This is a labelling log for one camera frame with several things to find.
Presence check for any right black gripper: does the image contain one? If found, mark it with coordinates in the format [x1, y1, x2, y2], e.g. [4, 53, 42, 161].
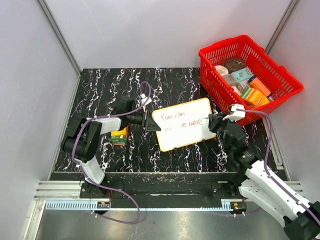
[208, 111, 236, 154]

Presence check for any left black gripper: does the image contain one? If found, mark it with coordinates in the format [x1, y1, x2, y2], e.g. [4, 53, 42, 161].
[127, 108, 161, 132]

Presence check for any yellow framed whiteboard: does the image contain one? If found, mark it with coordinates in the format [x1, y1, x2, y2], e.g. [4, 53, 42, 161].
[152, 97, 216, 152]

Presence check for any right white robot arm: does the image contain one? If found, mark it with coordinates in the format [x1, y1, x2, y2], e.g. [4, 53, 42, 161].
[207, 112, 320, 240]

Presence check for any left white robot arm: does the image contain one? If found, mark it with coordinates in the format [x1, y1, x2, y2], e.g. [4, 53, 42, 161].
[60, 94, 161, 198]

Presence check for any orange sponge package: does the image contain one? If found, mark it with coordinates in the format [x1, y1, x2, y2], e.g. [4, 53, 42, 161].
[110, 126, 129, 146]

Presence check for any yellow sponge pack in basket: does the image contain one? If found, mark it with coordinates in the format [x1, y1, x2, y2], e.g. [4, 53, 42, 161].
[241, 86, 270, 107]

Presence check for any orange bottle blue cap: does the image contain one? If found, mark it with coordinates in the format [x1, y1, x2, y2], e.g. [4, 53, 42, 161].
[247, 75, 272, 97]

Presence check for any teal box in basket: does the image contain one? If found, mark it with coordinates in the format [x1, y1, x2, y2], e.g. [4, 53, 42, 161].
[231, 67, 254, 83]

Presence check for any red plastic shopping basket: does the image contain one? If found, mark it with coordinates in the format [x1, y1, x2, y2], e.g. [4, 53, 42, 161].
[198, 35, 304, 114]

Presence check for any pink round container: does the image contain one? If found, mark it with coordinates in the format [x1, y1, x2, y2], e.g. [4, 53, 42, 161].
[214, 65, 229, 76]

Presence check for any brown round lid container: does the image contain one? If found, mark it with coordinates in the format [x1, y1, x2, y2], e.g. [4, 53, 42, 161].
[223, 57, 247, 74]

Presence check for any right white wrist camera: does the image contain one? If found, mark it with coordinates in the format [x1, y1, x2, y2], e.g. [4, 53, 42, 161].
[222, 103, 246, 122]

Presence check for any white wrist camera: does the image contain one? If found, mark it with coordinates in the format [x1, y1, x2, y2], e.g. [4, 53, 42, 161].
[222, 103, 246, 122]
[140, 93, 152, 106]

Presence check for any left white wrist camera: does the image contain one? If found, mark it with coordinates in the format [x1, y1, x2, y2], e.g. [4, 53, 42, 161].
[140, 93, 152, 106]

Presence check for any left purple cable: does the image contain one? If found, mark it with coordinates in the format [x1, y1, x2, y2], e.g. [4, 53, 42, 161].
[71, 81, 153, 224]

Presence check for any aluminium front rail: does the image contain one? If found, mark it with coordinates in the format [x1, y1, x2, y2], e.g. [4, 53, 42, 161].
[33, 181, 307, 212]

